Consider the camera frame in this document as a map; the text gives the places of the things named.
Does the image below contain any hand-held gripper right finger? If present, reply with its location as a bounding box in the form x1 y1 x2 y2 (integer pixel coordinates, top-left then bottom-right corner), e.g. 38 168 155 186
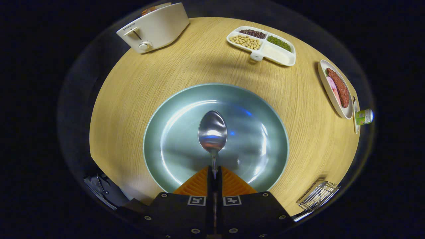
215 166 289 238

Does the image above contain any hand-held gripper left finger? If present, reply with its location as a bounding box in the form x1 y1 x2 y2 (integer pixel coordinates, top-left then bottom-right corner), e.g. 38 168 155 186
143 166 215 238

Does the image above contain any metal spoon with brown handle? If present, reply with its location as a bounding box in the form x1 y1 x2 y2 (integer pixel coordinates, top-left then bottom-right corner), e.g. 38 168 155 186
198 110 228 180

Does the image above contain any light blue round plate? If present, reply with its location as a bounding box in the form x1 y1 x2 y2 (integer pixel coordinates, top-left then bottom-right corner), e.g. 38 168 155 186
143 83 290 194

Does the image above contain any perforated metal basket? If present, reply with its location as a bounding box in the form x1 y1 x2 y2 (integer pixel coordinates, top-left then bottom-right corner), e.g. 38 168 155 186
297 179 341 213

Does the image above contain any white divided snack tray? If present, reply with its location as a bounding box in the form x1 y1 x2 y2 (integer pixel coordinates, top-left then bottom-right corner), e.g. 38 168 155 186
226 26 297 67

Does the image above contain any pile of soybeans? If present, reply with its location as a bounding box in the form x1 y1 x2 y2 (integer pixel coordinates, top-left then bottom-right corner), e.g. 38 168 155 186
230 35 261 50

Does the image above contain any white square coaster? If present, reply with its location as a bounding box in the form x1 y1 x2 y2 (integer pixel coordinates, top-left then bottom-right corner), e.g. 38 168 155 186
353 96 361 134

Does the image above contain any pale pink ham slice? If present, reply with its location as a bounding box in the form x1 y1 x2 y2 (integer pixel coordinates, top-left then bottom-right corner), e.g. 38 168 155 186
326 76 342 107

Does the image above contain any round beige food plate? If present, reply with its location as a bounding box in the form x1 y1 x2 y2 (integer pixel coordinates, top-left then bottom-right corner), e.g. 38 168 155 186
318 59 353 120

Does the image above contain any pile of green beans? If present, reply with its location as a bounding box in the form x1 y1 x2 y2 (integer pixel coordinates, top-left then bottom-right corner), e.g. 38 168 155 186
267 35 292 52

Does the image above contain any pile of red beans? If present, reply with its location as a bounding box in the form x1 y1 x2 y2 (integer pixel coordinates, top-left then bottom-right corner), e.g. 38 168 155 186
239 29 267 39

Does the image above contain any brown steak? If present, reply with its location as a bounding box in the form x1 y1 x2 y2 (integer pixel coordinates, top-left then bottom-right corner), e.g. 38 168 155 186
326 68 350 108

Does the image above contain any green and silver drink bottle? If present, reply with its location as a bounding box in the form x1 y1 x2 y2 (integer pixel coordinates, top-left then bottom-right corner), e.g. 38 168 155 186
355 109 374 125

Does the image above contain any cream white toaster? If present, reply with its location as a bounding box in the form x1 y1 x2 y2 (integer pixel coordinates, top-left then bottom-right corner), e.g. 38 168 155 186
116 2 190 54

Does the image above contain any toasted bread slice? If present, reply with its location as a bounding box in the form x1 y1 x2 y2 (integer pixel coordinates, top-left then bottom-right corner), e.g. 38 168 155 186
141 3 171 16

